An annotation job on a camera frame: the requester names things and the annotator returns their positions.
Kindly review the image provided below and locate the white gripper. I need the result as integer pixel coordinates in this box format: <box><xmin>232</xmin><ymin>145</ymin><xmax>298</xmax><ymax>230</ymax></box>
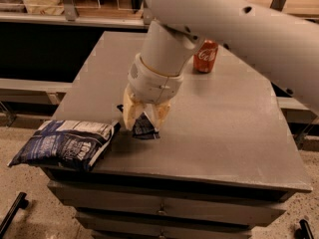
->
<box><xmin>123</xmin><ymin>54</ymin><xmax>183</xmax><ymax>130</ymax></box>

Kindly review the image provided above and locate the blue rxbar blueberry wrapper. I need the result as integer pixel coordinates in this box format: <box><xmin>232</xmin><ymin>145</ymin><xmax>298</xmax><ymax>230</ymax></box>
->
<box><xmin>130</xmin><ymin>112</ymin><xmax>160</xmax><ymax>140</ymax></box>

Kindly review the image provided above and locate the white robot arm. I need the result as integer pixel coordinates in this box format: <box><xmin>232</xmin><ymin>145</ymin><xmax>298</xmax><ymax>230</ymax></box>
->
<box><xmin>123</xmin><ymin>0</ymin><xmax>319</xmax><ymax>129</ymax></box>

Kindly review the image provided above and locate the blue chip bag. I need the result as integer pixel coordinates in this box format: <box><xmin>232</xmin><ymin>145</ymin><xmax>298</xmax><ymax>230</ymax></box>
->
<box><xmin>8</xmin><ymin>119</ymin><xmax>121</xmax><ymax>171</ymax></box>

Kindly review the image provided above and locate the red coca-cola can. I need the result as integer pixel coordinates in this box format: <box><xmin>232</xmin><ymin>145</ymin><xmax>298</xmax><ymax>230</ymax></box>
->
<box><xmin>193</xmin><ymin>40</ymin><xmax>218</xmax><ymax>73</ymax></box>

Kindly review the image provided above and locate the grey metal railing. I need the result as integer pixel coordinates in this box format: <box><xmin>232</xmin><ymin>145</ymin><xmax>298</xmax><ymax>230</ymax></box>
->
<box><xmin>0</xmin><ymin>0</ymin><xmax>153</xmax><ymax>29</ymax></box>

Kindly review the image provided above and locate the grey drawer cabinet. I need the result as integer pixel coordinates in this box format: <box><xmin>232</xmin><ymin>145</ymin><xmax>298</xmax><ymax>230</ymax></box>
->
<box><xmin>41</xmin><ymin>30</ymin><xmax>314</xmax><ymax>239</ymax></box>

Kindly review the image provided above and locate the grey low bench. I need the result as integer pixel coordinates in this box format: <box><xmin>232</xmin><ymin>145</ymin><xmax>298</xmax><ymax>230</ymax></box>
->
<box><xmin>0</xmin><ymin>79</ymin><xmax>72</xmax><ymax>105</ymax></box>

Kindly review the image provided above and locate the black bar lower left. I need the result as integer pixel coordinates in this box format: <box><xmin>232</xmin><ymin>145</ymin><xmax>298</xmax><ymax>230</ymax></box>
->
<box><xmin>0</xmin><ymin>192</ymin><xmax>29</xmax><ymax>239</ymax></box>

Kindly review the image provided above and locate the black bar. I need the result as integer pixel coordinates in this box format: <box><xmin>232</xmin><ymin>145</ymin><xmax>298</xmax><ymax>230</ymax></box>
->
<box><xmin>294</xmin><ymin>219</ymin><xmax>314</xmax><ymax>239</ymax></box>
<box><xmin>0</xmin><ymin>192</ymin><xmax>29</xmax><ymax>239</ymax></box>

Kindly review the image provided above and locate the black bar lower right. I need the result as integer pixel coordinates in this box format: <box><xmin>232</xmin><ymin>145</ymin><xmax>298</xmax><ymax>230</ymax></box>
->
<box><xmin>294</xmin><ymin>219</ymin><xmax>314</xmax><ymax>239</ymax></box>

